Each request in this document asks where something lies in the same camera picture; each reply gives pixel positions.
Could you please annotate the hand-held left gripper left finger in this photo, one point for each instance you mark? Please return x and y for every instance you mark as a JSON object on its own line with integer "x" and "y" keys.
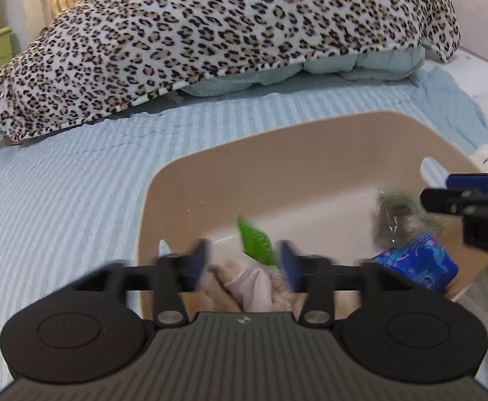
{"x": 197, "y": 261}

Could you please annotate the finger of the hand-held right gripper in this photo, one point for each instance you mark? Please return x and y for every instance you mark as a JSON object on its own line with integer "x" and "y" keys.
{"x": 453, "y": 201}

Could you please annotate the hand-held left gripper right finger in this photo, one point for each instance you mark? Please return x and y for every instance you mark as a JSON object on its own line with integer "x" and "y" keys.
{"x": 289, "y": 264}

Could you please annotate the green plastic packet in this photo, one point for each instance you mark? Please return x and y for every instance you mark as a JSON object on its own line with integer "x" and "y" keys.
{"x": 255, "y": 241}

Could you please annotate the pink beige cloth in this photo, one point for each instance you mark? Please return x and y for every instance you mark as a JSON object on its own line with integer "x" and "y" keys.
{"x": 248, "y": 284}

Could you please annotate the grey green fluffy bundle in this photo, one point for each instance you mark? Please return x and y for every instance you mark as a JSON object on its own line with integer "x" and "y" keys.
{"x": 394, "y": 221}

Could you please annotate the blue patterned box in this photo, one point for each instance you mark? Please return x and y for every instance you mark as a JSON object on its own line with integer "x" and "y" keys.
{"x": 419, "y": 261}

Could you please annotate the beige plastic basin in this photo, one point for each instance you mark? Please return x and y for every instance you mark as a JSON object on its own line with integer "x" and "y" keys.
{"x": 310, "y": 167}

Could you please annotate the white pillow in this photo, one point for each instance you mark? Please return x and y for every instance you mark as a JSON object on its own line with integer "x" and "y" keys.
{"x": 484, "y": 79}

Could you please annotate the pale green quilt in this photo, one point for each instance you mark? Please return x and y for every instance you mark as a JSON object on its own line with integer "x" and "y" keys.
{"x": 310, "y": 71}

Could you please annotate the leopard print blanket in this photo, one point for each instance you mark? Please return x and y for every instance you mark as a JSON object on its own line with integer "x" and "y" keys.
{"x": 210, "y": 37}

